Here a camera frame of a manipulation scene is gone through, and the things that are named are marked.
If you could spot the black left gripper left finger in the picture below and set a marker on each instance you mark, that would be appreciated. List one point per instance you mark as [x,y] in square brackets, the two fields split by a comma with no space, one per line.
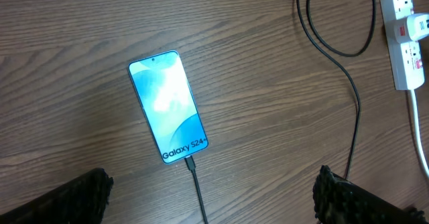
[79,201]

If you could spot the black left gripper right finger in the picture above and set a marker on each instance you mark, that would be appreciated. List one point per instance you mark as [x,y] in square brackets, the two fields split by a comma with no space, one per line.
[338,201]

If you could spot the Samsung Galaxy smartphone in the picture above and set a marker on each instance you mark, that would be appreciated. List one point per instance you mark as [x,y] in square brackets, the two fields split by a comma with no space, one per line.
[168,104]

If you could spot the white charger plug adapter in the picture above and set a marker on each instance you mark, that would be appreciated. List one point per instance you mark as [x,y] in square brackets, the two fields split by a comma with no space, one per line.
[411,28]

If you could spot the white power strip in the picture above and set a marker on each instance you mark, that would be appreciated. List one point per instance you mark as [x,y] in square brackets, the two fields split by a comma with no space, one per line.
[406,58]

